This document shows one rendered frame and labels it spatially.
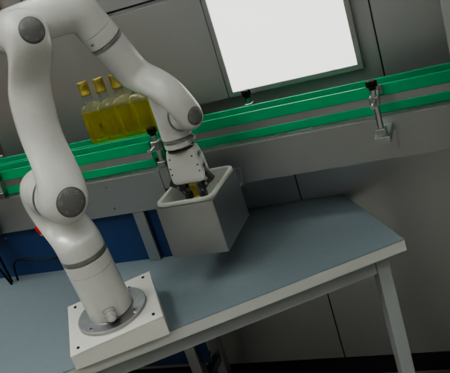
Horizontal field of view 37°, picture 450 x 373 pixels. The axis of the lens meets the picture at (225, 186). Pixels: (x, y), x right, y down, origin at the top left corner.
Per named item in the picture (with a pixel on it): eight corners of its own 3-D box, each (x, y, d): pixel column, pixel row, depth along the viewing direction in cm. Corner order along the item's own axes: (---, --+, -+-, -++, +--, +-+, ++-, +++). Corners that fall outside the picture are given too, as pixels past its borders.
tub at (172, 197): (242, 190, 197) (234, 163, 194) (220, 225, 178) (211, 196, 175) (189, 198, 204) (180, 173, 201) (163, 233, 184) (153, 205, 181)
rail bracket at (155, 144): (180, 152, 206) (168, 114, 202) (160, 173, 191) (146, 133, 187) (172, 153, 207) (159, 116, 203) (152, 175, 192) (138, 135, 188)
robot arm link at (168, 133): (200, 130, 177) (180, 129, 184) (184, 83, 173) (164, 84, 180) (175, 143, 172) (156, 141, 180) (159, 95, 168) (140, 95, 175)
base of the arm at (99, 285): (151, 315, 168) (123, 255, 161) (81, 346, 166) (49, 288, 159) (141, 280, 185) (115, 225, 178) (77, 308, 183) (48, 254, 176)
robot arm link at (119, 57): (140, 22, 155) (214, 113, 171) (106, 29, 168) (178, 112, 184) (117, 49, 152) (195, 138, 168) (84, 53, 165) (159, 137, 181)
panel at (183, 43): (365, 66, 198) (338, -50, 187) (363, 68, 195) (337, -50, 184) (107, 123, 231) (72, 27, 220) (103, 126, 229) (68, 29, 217)
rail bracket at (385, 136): (399, 144, 185) (383, 67, 178) (396, 168, 171) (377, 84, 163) (382, 147, 187) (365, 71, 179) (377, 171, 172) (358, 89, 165)
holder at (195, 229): (253, 206, 205) (239, 160, 199) (229, 251, 181) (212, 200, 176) (203, 214, 211) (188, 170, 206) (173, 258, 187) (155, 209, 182)
